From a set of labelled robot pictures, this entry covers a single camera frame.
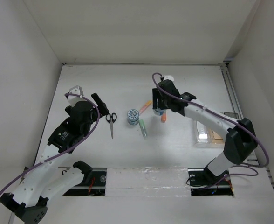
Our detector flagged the blue white round jar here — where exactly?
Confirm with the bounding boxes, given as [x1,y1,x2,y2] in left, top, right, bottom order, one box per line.
[127,109,139,125]
[153,108,165,116]

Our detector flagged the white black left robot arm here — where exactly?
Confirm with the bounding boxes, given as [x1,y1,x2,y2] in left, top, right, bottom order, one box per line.
[0,92,109,224]

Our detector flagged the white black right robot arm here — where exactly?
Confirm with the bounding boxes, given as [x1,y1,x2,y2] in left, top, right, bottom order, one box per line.
[152,79,257,185]

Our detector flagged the pink highlighter yellow cap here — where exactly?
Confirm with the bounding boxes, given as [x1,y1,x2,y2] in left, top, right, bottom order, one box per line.
[139,100,152,115]

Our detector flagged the orange highlighter grey cap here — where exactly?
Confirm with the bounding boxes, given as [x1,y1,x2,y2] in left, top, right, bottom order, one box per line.
[161,111,167,123]

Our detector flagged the green highlighter clear cap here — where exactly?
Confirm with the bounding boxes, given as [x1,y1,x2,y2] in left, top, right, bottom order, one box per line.
[139,119,148,139]

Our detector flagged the clear plastic tray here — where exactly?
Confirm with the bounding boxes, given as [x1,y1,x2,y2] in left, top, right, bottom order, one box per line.
[194,120,214,147]

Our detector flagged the wooden tray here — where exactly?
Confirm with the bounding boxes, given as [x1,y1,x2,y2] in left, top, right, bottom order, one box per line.
[208,129,224,144]

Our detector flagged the smoked grey plastic tray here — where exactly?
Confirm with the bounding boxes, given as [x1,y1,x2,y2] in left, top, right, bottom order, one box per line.
[224,112,239,119]

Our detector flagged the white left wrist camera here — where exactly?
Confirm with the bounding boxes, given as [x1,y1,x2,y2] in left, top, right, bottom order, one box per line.
[66,85,84,106]

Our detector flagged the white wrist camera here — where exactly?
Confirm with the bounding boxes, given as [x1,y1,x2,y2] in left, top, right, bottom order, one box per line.
[66,85,84,106]
[164,75,174,82]

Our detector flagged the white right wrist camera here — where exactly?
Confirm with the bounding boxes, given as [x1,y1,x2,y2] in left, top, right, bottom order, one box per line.
[164,75,174,82]

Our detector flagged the black handled scissors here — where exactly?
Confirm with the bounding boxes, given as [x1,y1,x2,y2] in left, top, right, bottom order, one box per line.
[105,112,117,139]

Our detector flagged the aluminium side rail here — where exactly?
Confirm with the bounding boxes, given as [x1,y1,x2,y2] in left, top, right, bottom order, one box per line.
[220,60,274,188]

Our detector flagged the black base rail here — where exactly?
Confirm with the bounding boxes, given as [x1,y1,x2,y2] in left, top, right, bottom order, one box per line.
[64,169,234,197]

